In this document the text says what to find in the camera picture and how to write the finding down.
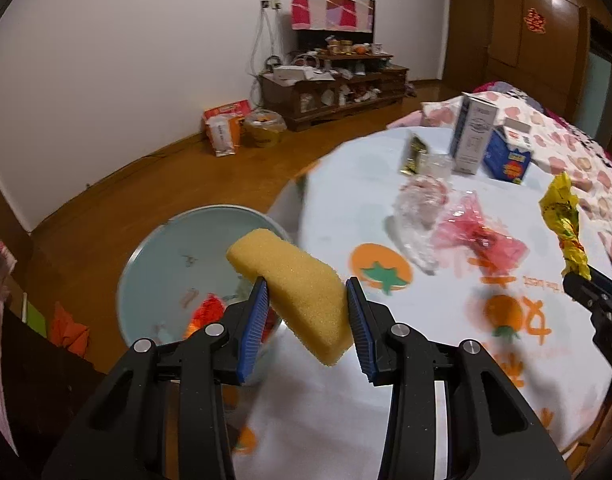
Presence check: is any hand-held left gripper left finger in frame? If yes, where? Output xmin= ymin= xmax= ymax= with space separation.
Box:
xmin=41 ymin=276 xmax=271 ymax=480

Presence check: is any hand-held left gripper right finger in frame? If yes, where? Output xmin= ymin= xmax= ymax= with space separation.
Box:
xmin=344 ymin=276 xmax=572 ymax=480

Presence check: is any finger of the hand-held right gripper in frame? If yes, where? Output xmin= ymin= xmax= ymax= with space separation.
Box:
xmin=562 ymin=272 xmax=609 ymax=313
xmin=586 ymin=266 xmax=612 ymax=303

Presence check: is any orange wrapper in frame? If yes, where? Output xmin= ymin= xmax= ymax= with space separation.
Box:
xmin=183 ymin=294 xmax=227 ymax=341

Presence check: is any yellow foil wrapper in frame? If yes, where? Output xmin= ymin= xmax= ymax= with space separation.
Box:
xmin=538 ymin=171 xmax=591 ymax=281

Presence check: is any yellow sponge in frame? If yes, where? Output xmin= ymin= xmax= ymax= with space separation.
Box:
xmin=226 ymin=228 xmax=356 ymax=368

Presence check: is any light blue trash bin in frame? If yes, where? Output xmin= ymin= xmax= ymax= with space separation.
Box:
xmin=117 ymin=204 xmax=299 ymax=386

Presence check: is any pink plastic bag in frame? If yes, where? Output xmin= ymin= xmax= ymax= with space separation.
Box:
xmin=430 ymin=194 xmax=531 ymax=273

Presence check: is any clear crumpled plastic bag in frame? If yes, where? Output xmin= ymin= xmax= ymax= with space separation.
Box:
xmin=385 ymin=177 xmax=454 ymax=276

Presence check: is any blue drink carton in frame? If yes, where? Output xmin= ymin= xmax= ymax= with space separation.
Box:
xmin=482 ymin=117 xmax=534 ymax=183

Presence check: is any pink print blanket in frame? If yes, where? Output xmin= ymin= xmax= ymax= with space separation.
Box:
xmin=386 ymin=80 xmax=612 ymax=281

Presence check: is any small clear plastic wrapper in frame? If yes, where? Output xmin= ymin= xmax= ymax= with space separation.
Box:
xmin=416 ymin=152 xmax=454 ymax=181

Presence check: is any olive green packet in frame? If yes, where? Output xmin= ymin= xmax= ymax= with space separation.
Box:
xmin=398 ymin=134 xmax=431 ymax=176

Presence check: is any orange cloth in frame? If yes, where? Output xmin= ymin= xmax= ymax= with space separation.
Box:
xmin=48 ymin=302 xmax=91 ymax=358

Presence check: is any white milk carton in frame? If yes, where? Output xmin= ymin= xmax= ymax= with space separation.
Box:
xmin=448 ymin=92 xmax=501 ymax=175

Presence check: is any white paper bag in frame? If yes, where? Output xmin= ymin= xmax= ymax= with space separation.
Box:
xmin=206 ymin=115 xmax=237 ymax=157

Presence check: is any yellow wrapped tub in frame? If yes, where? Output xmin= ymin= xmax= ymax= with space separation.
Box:
xmin=242 ymin=109 xmax=287 ymax=148

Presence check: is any green board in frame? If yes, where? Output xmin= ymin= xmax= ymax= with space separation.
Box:
xmin=23 ymin=292 xmax=49 ymax=336

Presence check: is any red and white box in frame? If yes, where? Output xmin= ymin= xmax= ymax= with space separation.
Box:
xmin=202 ymin=100 xmax=252 ymax=126

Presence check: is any dark wooden furniture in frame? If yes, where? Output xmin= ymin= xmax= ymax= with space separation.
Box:
xmin=1 ymin=307 xmax=107 ymax=480

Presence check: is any wooden television cabinet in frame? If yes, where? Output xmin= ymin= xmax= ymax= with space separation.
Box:
xmin=258 ymin=52 xmax=411 ymax=132

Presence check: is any white cardboard box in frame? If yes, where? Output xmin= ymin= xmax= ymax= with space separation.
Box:
xmin=273 ymin=65 xmax=317 ymax=83

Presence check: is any red paper decoration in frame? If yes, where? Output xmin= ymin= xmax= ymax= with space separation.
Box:
xmin=523 ymin=7 xmax=547 ymax=34

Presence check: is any brown wooden wardrobe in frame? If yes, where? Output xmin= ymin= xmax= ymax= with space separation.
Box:
xmin=428 ymin=0 xmax=612 ymax=146

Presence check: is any black television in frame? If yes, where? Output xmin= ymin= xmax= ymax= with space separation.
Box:
xmin=296 ymin=27 xmax=376 ymax=54

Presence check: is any pink patchwork cloth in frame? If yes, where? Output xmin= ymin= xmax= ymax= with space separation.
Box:
xmin=290 ymin=0 xmax=376 ymax=31

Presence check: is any grey power cable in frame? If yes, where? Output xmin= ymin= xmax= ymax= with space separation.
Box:
xmin=246 ymin=9 xmax=282 ymax=111

